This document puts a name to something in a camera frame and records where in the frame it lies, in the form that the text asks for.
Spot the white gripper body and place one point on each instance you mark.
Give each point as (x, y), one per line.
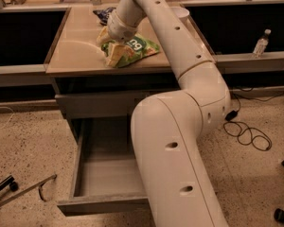
(122, 30)

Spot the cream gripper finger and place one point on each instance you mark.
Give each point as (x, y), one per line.
(103, 36)
(117, 55)

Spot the green rice chip bag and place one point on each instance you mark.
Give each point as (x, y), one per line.
(141, 48)

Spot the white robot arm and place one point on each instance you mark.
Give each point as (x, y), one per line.
(165, 127)

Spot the grey drawer cabinet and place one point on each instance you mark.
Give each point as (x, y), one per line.
(77, 65)

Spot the closed grey top drawer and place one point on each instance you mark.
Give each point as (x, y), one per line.
(103, 104)

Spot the open grey middle drawer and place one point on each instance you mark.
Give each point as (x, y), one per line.
(106, 178)

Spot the white bowl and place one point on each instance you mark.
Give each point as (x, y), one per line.
(182, 14)

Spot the grey metal rod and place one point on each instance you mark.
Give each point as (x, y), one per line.
(38, 186)

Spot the clear plastic water bottle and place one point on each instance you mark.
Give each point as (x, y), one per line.
(261, 44)

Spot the black metal stand leg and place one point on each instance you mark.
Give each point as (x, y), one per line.
(10, 182)

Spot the black caster wheel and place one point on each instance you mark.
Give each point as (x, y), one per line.
(279, 215)

